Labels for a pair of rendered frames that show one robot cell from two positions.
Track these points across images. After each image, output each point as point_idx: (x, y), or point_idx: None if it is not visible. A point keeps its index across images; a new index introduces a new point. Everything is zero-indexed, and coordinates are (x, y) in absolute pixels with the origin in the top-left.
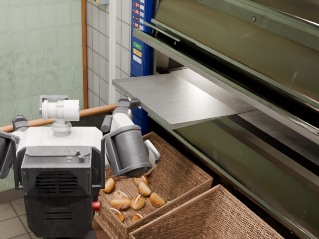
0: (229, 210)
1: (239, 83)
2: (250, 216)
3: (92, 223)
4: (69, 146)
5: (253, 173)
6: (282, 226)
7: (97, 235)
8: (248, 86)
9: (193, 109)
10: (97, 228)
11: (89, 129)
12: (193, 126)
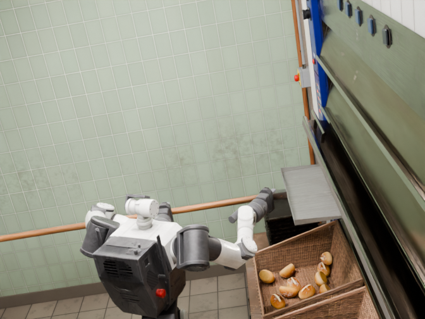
0: (368, 315)
1: (350, 183)
2: None
3: (256, 306)
4: (140, 238)
5: None
6: None
7: (253, 318)
8: (358, 187)
9: (336, 204)
10: (257, 312)
11: (168, 225)
12: None
